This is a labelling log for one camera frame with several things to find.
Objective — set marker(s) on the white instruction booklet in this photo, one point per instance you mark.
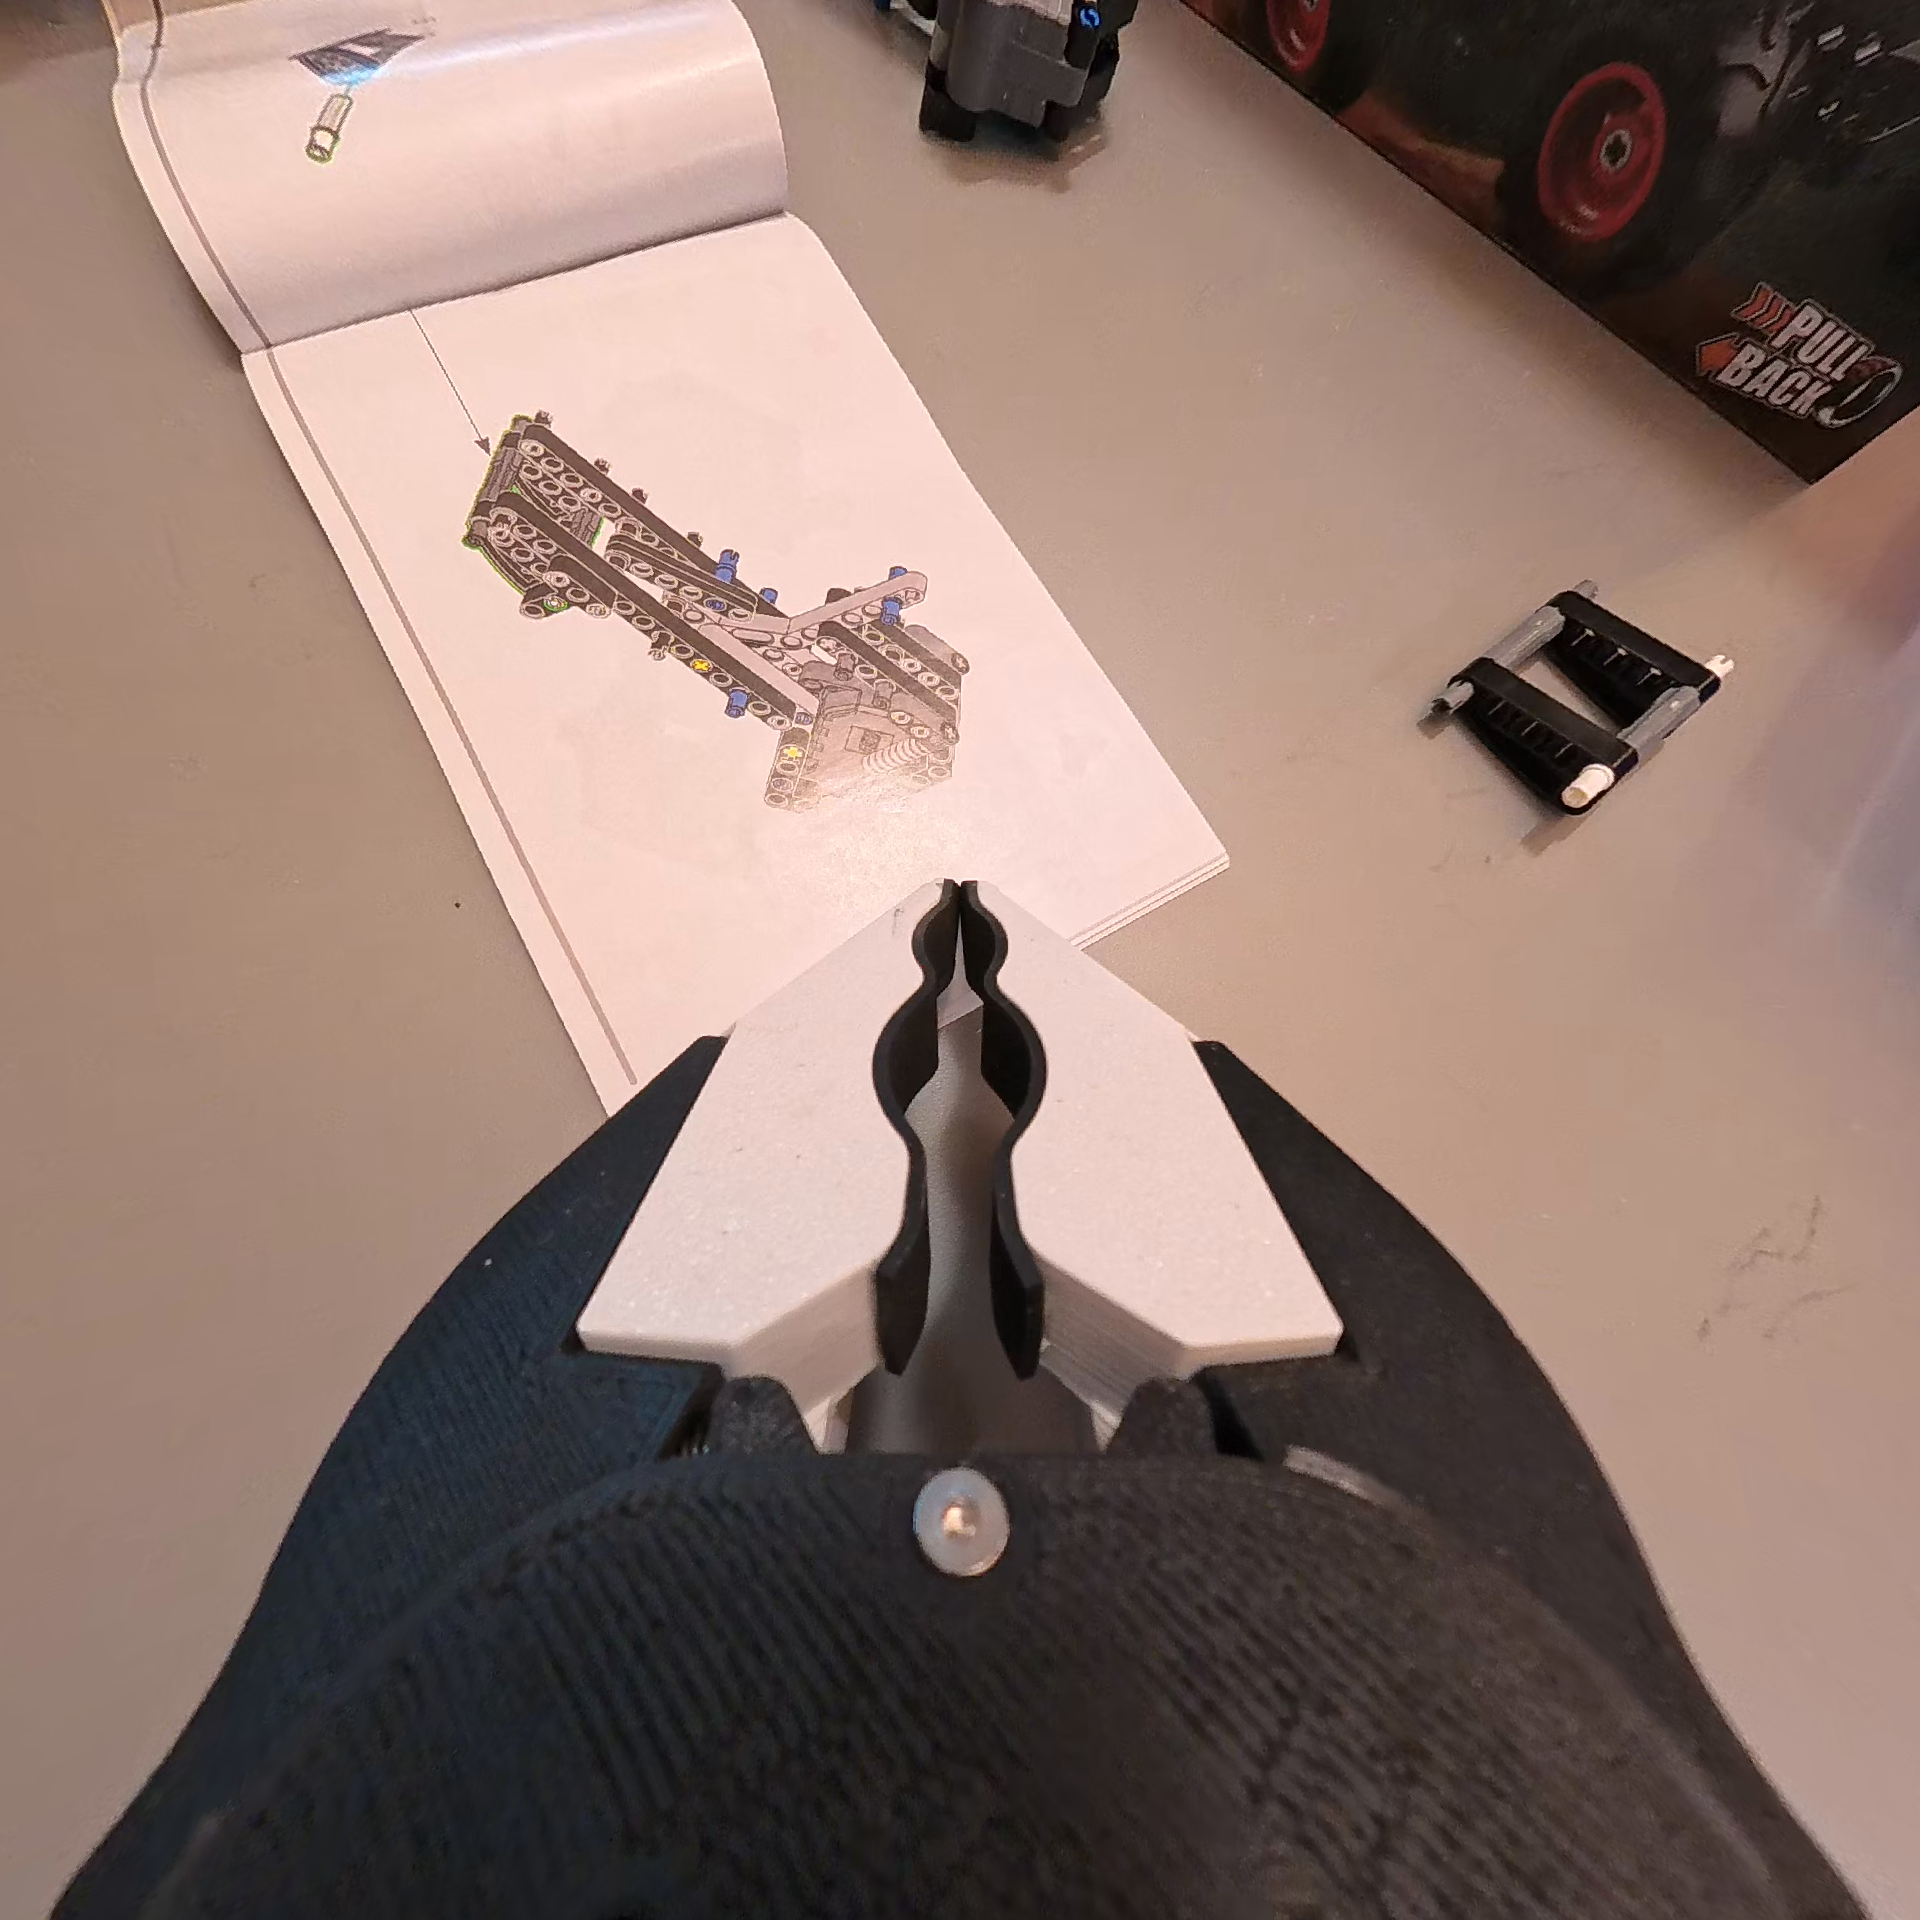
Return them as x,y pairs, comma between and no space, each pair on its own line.
675,376

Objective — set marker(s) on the black grey toy brick chassis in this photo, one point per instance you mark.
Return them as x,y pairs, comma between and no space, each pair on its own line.
1005,60

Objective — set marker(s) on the small black brick frame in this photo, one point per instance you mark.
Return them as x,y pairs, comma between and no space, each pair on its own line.
1515,720

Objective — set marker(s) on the black toy set box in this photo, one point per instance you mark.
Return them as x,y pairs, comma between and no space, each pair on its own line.
1499,182

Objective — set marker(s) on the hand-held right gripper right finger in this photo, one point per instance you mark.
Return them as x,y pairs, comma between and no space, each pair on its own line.
1170,1185

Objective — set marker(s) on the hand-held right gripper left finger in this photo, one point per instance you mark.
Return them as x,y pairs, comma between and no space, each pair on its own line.
735,1185

